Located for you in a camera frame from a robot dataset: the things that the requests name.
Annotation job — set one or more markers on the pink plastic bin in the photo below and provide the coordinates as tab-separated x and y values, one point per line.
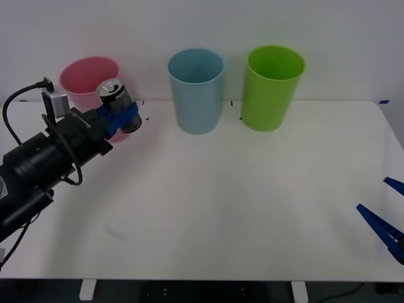
82	74

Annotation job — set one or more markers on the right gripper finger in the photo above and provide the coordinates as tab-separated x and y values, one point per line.
397	184
383	228

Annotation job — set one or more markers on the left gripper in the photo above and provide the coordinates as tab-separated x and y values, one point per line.
79	135

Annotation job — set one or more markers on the white table leg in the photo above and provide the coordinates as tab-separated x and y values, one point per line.
299	291
87	289

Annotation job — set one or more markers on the green plastic bin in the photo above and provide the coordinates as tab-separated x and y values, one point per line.
268	101

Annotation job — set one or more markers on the pale blue plastic bin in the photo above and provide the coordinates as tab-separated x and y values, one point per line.
197	104

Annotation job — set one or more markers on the black drink can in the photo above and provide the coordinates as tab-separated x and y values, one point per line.
117	96

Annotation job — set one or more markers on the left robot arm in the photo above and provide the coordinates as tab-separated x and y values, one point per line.
31	162

